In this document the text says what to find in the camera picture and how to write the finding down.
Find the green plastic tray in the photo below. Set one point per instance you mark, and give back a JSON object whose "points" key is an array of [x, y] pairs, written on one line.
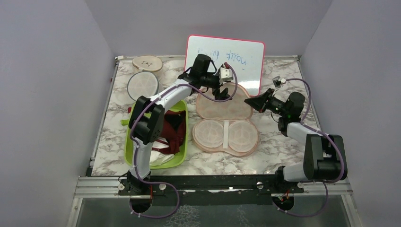
{"points": [[181, 155]]}

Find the round wooden slice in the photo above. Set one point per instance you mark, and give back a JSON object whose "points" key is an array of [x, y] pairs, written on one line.
{"points": [[146, 63]]}

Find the white bra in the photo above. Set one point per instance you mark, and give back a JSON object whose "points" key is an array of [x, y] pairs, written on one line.
{"points": [[160, 153]]}

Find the pink framed whiteboard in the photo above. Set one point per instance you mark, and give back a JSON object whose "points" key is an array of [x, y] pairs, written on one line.
{"points": [[244, 56]]}

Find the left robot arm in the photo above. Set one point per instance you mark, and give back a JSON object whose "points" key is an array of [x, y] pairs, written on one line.
{"points": [[147, 116]]}

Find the black front rail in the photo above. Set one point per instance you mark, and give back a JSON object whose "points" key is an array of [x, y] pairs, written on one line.
{"points": [[207, 190]]}

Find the round white mesh laundry bag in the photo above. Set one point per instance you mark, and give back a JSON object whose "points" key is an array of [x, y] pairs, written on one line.
{"points": [[143, 84]]}

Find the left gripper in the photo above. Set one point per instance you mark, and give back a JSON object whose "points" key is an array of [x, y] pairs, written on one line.
{"points": [[215, 91]]}

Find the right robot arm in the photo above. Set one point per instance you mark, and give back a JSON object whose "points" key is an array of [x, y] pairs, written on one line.
{"points": [[324, 155]]}

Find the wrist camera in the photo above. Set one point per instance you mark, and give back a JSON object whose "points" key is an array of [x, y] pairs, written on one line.
{"points": [[278, 82], [225, 73]]}

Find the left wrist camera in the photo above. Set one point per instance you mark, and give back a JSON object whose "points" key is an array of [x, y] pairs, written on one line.
{"points": [[225, 73]]}

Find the dark red bra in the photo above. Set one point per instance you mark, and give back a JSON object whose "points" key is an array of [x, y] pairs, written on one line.
{"points": [[174, 131]]}

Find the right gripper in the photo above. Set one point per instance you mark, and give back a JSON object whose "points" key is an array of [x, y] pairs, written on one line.
{"points": [[259, 102]]}

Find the floral mesh laundry bag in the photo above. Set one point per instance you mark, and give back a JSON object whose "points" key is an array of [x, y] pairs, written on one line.
{"points": [[226, 127]]}

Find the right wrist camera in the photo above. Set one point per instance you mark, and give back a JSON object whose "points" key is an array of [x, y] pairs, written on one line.
{"points": [[278, 82]]}

